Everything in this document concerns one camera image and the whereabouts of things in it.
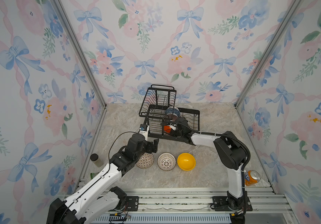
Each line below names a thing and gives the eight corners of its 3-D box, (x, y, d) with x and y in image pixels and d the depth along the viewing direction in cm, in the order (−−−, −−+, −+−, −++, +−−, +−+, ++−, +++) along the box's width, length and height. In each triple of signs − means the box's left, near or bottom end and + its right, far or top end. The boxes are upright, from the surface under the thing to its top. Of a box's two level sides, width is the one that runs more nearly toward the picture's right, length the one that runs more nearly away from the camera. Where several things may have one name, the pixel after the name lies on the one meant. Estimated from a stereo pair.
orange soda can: (241, 187, 82) (251, 181, 72) (238, 176, 85) (247, 170, 76) (251, 187, 82) (263, 181, 72) (247, 176, 85) (258, 170, 76)
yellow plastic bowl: (177, 172, 87) (178, 168, 83) (176, 156, 93) (177, 152, 89) (195, 172, 87) (196, 168, 83) (192, 156, 93) (194, 152, 89)
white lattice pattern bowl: (155, 163, 90) (154, 160, 86) (165, 152, 95) (165, 149, 91) (167, 174, 86) (168, 172, 82) (177, 162, 91) (178, 159, 86)
